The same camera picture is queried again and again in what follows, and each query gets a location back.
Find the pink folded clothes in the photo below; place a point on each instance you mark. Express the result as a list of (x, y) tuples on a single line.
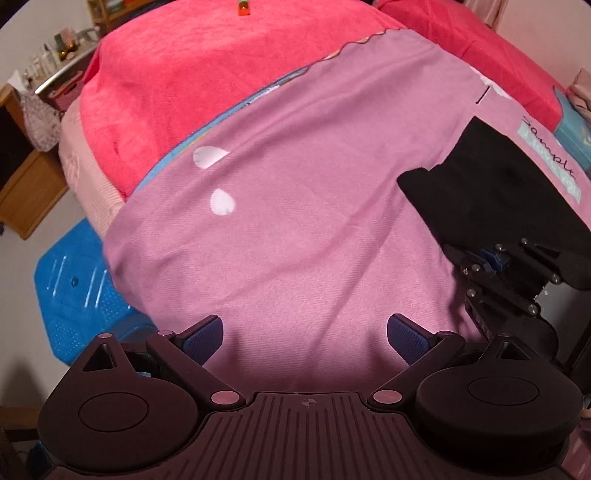
[(579, 94)]

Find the black pants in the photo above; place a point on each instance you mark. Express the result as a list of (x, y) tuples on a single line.
[(489, 192)]

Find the red fleece blanket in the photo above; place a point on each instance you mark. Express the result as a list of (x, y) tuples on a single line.
[(160, 77)]

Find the wooden bedside cabinet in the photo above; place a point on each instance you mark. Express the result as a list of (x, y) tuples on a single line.
[(32, 181)]

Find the orange green marker pen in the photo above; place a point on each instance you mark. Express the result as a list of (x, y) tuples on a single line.
[(243, 8)]

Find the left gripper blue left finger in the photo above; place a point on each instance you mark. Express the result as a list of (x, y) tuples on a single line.
[(182, 357)]

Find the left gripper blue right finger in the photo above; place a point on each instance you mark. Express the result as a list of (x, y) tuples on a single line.
[(425, 353)]

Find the blue plastic stool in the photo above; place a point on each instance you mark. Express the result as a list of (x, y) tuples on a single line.
[(77, 298)]

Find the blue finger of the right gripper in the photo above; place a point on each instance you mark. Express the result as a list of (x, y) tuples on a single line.
[(495, 260)]

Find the pink printed duvet cover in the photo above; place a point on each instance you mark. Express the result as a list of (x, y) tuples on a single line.
[(287, 221)]

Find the wooden shelf with clutter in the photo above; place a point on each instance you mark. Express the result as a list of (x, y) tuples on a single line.
[(39, 41)]

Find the teal grey striped pillow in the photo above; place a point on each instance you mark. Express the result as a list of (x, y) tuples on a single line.
[(573, 133)]

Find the red pillow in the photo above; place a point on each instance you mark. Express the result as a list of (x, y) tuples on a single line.
[(459, 31)]

